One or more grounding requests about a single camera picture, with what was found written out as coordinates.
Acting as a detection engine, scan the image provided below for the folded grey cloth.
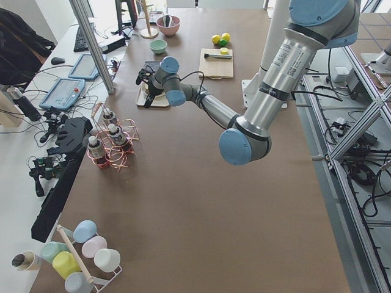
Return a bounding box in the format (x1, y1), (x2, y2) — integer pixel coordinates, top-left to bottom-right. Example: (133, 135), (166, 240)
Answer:
(143, 60), (160, 72)

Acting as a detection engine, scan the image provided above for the cream rabbit serving tray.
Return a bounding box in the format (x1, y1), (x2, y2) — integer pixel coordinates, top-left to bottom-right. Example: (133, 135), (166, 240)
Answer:
(136, 84), (170, 107)

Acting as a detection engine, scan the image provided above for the tea bottle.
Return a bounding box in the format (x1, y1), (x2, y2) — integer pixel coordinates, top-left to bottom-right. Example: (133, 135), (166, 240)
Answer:
(88, 136), (109, 169)
(108, 124), (133, 153)
(103, 108), (119, 129)

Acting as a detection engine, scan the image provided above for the black keyboard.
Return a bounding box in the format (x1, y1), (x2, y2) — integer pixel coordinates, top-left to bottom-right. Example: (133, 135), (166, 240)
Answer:
(73, 27), (89, 52)

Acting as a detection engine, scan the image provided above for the green cup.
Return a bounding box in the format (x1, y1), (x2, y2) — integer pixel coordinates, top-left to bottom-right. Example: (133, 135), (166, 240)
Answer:
(40, 241), (69, 264)

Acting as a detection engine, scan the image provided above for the wooden stand with round base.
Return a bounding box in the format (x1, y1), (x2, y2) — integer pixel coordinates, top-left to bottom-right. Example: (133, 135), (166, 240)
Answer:
(137, 0), (159, 39)

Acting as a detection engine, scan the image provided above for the white cup rack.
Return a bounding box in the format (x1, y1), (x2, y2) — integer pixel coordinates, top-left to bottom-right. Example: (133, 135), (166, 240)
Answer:
(56, 225), (122, 292)

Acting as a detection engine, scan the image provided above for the pink cup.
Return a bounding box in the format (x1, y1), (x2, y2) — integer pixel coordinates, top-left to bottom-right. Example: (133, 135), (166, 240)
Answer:
(81, 236), (108, 258)

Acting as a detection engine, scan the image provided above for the steel tumbler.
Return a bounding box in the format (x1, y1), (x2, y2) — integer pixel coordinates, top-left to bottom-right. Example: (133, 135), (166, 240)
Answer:
(12, 251), (41, 271)

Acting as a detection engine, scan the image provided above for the half lemon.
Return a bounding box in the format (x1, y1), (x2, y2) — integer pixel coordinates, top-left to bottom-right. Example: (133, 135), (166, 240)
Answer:
(219, 47), (229, 55)

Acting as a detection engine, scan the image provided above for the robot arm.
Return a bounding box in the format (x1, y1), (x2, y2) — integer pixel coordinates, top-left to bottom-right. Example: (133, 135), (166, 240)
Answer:
(136, 1), (360, 165)

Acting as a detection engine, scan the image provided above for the steel muddler black tip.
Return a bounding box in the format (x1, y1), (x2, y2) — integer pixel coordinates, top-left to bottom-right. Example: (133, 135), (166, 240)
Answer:
(203, 53), (233, 59)

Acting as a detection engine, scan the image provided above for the front tea bottle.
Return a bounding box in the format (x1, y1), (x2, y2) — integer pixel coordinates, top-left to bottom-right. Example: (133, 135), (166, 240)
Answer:
(88, 136), (109, 169)

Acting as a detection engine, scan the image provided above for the white round plate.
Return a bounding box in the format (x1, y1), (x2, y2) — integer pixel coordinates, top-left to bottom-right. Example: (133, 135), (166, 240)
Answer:
(141, 83), (166, 99)

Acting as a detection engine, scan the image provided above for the upper whole lemon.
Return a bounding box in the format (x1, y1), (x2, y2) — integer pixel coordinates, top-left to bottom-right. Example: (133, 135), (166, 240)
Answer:
(221, 32), (230, 42)

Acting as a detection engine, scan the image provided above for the white cup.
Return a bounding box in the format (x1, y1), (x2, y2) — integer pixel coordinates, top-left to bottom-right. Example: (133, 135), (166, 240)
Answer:
(93, 248), (120, 272)

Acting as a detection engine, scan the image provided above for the green lime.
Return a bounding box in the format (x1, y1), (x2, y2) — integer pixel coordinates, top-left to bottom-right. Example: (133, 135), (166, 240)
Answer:
(217, 38), (229, 48)

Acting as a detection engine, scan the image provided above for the steel ice scoop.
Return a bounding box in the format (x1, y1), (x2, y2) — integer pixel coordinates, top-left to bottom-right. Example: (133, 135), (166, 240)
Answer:
(162, 15), (174, 27)

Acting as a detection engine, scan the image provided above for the mint green bowl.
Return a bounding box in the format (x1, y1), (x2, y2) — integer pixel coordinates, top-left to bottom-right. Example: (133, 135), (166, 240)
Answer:
(150, 40), (167, 54)

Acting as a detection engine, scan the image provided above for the black computer mouse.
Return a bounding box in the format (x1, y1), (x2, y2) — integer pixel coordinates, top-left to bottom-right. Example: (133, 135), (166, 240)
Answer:
(51, 57), (65, 65)

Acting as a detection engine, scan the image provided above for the right tea bottle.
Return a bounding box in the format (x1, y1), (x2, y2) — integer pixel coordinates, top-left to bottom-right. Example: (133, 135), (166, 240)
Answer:
(108, 124), (133, 153)

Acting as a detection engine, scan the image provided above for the grey blue cup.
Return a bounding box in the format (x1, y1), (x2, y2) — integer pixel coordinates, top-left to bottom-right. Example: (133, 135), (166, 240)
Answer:
(64, 272), (93, 293)

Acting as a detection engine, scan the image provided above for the blue teach pendant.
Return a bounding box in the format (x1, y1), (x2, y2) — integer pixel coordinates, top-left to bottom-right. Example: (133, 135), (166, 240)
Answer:
(68, 54), (99, 81)
(39, 78), (85, 110)

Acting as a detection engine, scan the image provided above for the yellow cup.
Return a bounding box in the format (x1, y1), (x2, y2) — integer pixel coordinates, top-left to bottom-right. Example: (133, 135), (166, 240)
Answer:
(52, 251), (81, 280)

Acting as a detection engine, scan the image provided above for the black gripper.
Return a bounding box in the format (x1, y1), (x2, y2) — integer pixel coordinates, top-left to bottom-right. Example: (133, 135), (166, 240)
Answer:
(144, 78), (163, 109)

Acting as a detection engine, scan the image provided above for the black water bottle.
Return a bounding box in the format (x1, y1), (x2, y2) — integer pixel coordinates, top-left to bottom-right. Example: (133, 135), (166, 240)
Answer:
(7, 87), (42, 121)

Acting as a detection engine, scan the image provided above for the wooden cutting board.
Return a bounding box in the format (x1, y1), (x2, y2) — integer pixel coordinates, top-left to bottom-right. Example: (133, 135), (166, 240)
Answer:
(199, 48), (234, 79)

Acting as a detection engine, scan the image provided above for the blue teach pendant near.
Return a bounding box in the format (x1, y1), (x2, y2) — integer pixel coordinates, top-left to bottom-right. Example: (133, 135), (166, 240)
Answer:
(39, 78), (85, 110)

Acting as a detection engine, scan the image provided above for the back tea bottle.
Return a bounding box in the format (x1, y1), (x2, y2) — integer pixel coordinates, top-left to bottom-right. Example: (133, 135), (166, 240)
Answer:
(103, 108), (119, 129)

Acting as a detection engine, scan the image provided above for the pink ice bowl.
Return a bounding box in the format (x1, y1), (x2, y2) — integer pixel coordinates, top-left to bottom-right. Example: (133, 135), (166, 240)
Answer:
(156, 15), (180, 36)

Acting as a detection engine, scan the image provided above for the copper wire bottle rack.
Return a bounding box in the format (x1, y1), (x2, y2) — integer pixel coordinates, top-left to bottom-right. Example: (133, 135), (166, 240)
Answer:
(87, 102), (140, 170)

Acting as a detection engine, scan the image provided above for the blue teach pendant far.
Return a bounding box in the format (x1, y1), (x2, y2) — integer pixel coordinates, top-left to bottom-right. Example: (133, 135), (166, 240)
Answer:
(68, 54), (99, 81)

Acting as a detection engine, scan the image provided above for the lower whole lemon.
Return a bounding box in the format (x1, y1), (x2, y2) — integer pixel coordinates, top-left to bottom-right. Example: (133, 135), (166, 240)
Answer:
(211, 34), (221, 45)

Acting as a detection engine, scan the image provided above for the whole lemon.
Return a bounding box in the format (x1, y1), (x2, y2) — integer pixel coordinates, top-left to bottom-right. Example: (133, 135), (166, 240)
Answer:
(221, 32), (230, 42)
(211, 34), (221, 45)

